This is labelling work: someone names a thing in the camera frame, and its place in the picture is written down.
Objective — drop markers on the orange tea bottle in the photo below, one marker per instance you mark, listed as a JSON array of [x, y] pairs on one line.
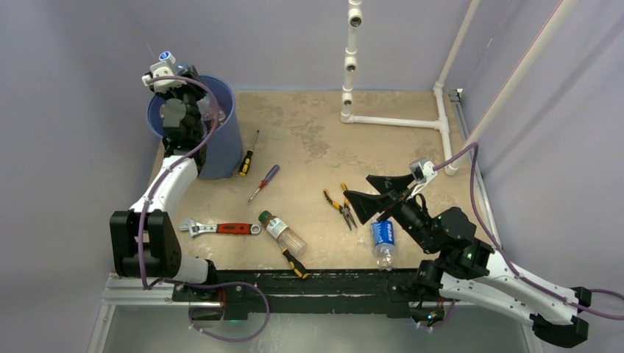
[[215, 111]]

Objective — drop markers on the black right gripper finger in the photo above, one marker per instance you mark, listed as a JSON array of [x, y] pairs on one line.
[[367, 206], [386, 184]]

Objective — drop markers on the black yellow screwdriver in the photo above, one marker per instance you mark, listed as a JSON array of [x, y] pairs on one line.
[[297, 267], [244, 167]]

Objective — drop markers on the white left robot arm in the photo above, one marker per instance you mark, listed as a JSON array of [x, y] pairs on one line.
[[143, 238]]

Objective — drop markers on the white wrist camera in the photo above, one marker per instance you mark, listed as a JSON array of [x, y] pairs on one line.
[[159, 78], [423, 171]]

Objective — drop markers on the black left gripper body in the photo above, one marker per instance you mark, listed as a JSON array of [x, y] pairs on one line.
[[191, 93]]

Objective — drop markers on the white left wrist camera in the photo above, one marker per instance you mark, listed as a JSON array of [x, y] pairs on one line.
[[159, 78]]

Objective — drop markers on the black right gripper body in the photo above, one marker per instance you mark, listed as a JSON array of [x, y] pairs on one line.
[[411, 218]]

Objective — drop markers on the yellow handled pliers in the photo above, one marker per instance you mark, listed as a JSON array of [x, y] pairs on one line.
[[342, 207]]

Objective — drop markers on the blue red screwdriver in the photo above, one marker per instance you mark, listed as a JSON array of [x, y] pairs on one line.
[[265, 181]]

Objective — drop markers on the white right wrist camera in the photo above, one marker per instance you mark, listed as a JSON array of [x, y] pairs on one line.
[[423, 171]]

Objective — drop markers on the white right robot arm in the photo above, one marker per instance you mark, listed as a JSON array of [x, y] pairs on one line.
[[469, 269]]

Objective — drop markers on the Starbucks bottle green cap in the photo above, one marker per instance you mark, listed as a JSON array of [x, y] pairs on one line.
[[282, 233]]

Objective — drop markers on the red handled adjustable wrench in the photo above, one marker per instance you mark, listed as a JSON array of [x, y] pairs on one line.
[[194, 228]]

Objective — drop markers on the blue plastic bin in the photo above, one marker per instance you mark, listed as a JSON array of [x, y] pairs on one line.
[[219, 136]]

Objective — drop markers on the clear bottle white cap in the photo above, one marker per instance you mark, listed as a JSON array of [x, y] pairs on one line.
[[173, 62]]

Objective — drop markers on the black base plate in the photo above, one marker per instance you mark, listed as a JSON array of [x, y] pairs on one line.
[[325, 291]]

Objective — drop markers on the overhead white camera mount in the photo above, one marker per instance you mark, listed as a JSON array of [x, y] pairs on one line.
[[354, 21]]

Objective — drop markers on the small clear bottle blue cap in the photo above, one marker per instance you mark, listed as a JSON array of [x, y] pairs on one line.
[[384, 244]]

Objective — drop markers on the aluminium frame rail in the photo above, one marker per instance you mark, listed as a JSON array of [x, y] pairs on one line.
[[132, 319]]

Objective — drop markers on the white pipe frame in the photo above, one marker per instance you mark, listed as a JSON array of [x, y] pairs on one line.
[[494, 98]]

